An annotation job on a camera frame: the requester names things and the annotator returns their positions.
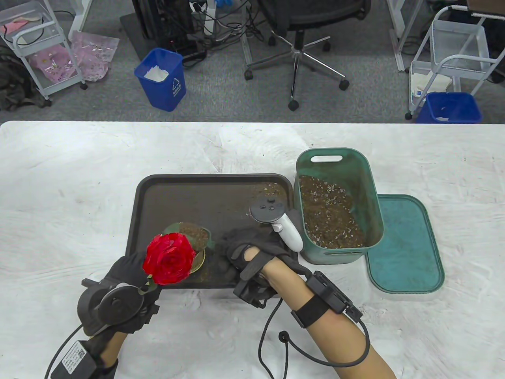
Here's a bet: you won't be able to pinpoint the person's right hand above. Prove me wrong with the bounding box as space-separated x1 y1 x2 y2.
215 226 312 309

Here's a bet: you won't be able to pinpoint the person's left hand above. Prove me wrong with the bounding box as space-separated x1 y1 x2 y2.
82 253 162 334

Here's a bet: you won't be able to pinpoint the red artificial rose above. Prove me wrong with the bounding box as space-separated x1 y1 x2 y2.
138 233 196 295

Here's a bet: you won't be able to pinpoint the green plastic trowel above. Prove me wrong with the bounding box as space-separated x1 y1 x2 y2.
176 222 216 251

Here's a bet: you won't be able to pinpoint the brown potting mix heap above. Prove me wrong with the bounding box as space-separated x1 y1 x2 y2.
180 223 209 249

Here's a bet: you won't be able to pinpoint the person's left forearm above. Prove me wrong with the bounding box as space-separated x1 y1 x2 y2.
101 331 129 366

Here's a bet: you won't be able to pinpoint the person's right forearm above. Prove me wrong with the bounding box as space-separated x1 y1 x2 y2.
262 259 397 379

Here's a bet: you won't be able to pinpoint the scattered potting mix crumbs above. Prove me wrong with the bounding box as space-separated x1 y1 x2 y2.
247 182 292 221

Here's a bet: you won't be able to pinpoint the yellow ribbed flower pot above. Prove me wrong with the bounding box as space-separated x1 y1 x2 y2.
162 223 206 273

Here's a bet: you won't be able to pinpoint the dark brown plastic tray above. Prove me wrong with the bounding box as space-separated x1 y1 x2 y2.
125 174 299 290

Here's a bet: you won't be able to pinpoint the green plastic storage bin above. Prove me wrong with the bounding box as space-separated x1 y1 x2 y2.
295 148 385 265

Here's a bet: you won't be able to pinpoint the green plastic bin lid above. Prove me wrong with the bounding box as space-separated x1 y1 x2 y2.
365 193 445 294

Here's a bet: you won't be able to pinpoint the blue bin with white symbol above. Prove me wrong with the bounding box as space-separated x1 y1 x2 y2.
134 47 187 113

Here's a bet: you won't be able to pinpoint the black office chair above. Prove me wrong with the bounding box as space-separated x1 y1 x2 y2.
243 0 372 112

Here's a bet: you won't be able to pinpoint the pink plastic bag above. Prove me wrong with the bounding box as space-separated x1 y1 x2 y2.
31 44 76 84
70 30 120 83

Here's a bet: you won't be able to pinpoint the black backpack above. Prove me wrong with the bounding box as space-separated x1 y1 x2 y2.
0 43 52 112

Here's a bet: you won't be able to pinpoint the plain blue bin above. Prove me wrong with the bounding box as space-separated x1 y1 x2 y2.
415 92 483 124

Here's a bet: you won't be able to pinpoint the black computer tower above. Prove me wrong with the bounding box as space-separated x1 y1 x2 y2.
131 0 196 41

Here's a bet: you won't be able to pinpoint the white desk leg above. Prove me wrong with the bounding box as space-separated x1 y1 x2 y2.
388 0 415 73

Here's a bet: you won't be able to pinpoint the white metal trolley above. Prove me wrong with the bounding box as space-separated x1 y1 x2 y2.
405 6 505 120
0 0 88 101

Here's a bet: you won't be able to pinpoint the black right wrist camera module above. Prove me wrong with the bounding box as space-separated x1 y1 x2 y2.
291 270 363 328

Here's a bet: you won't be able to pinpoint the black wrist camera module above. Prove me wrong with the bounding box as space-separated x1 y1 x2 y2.
291 270 363 328
51 339 97 379

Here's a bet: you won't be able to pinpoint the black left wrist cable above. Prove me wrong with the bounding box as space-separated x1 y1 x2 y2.
44 324 85 379

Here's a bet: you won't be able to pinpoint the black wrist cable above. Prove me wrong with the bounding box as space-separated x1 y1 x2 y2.
44 324 85 379
257 298 371 379

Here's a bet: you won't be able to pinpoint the black left wrist camera module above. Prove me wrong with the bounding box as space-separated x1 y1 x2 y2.
51 339 97 379

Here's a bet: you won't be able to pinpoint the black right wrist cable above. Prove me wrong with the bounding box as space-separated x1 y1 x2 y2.
257 298 371 379

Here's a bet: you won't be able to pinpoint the bundle of floor cables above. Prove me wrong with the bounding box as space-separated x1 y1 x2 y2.
189 0 269 53

